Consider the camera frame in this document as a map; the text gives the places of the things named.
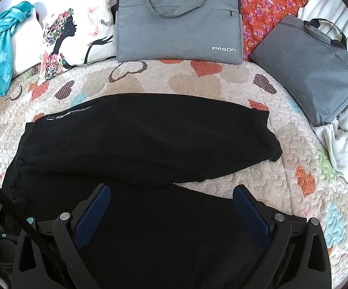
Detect black pants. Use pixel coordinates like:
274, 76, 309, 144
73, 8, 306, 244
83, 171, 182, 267
3, 93, 282, 288

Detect quilted heart pattern bedspread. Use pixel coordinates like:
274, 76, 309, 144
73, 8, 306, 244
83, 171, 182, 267
0, 59, 348, 288

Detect dark grey laptop bag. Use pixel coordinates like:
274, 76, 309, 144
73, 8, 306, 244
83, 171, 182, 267
250, 15, 348, 126

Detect plain white pillow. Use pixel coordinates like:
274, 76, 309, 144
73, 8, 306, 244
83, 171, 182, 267
0, 0, 43, 76

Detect teal star scarf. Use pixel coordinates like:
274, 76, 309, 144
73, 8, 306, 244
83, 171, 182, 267
0, 1, 34, 96

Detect white pillow with woman print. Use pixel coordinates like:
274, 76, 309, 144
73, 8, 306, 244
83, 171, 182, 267
38, 0, 116, 84

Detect red floral pillow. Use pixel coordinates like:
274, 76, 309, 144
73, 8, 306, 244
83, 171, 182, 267
240, 0, 307, 61

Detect light grey laptop bag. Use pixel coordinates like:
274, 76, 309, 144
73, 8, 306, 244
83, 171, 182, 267
115, 0, 243, 65

